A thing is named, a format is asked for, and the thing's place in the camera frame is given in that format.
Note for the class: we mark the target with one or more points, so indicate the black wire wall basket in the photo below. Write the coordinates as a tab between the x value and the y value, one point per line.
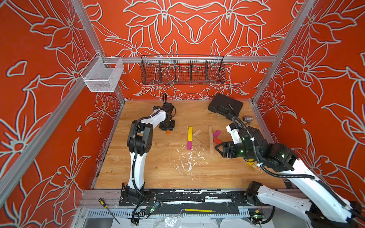
182	69

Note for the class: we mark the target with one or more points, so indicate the magenta block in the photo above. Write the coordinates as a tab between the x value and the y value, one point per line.
217	133
189	145

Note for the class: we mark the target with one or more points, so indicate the small silver metal fitting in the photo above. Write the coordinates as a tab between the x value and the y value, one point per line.
248	119

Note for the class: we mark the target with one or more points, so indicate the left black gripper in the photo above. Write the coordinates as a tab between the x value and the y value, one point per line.
171	128

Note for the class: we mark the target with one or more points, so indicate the red building block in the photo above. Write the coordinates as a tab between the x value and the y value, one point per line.
217	141

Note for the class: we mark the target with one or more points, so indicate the black plastic tool case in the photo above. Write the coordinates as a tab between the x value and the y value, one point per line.
225	106

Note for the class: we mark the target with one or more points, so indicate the screwdriver yellow black handle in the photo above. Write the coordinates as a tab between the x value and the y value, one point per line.
105	206

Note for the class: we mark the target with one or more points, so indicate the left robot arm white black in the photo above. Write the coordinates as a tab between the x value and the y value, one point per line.
139	143

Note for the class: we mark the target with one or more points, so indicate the white mesh wall basket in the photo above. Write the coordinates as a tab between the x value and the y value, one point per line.
102	74

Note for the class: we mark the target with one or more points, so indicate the printed natural wood block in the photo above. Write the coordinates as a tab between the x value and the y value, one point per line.
257	168

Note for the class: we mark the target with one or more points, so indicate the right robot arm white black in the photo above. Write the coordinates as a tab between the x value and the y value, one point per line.
322	207

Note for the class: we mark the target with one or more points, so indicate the yellow pencil on rail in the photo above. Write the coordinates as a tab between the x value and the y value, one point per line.
198	210

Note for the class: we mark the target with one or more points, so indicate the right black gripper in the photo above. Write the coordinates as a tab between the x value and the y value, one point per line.
226	145

